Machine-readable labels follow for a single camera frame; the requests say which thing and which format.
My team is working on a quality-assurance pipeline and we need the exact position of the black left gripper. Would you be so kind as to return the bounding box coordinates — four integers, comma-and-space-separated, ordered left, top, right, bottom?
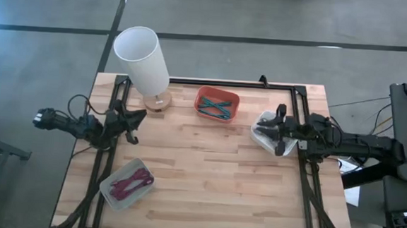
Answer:
102, 100, 148, 146

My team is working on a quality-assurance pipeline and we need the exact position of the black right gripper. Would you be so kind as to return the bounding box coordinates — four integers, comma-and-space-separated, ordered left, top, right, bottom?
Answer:
254, 102, 309, 158

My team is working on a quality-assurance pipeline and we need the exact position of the maroon spoon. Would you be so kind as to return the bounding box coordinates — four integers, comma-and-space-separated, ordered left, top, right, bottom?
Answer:
108, 174, 155, 203

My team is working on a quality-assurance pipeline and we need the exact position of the white plastic bin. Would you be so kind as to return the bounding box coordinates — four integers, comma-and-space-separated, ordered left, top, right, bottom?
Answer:
249, 109, 300, 158
97, 155, 158, 214

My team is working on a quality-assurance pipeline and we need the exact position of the orange plastic bin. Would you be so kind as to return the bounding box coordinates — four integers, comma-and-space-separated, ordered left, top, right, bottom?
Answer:
191, 85, 242, 125

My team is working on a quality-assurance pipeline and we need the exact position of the white shade wooden base lamp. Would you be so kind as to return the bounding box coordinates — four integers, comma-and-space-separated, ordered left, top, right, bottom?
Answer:
109, 24, 177, 114

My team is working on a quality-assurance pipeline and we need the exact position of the black diagonal bar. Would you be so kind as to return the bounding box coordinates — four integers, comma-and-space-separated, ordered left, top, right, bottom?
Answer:
340, 160, 399, 193

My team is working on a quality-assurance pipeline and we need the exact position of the white paper sheet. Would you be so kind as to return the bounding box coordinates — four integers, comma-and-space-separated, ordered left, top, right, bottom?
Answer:
335, 157, 363, 208

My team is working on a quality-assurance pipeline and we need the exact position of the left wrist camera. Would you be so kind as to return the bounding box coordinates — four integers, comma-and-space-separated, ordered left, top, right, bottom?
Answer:
103, 110, 120, 131

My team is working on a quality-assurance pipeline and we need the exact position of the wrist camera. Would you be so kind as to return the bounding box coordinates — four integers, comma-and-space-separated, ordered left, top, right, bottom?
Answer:
288, 119, 307, 138
103, 110, 120, 131

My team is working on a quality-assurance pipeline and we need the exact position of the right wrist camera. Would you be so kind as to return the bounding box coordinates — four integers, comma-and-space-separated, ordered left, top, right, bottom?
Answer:
288, 119, 307, 138

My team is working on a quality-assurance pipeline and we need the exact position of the black aluminium table frame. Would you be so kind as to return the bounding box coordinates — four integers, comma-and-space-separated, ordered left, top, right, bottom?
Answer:
50, 70, 367, 228

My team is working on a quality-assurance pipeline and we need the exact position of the yellow and black wire bundle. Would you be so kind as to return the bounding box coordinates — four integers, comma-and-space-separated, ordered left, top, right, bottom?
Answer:
363, 100, 399, 139

